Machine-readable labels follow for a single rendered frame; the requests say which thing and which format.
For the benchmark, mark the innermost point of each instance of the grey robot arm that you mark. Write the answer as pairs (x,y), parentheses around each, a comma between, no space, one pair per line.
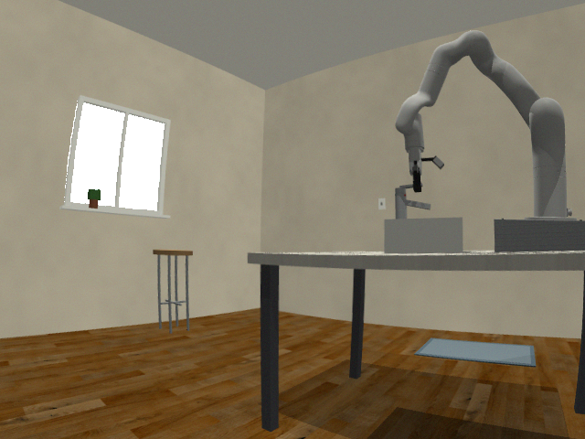
(545,118)

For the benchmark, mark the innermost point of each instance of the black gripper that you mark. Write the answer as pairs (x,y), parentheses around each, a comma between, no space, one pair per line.
(415,163)

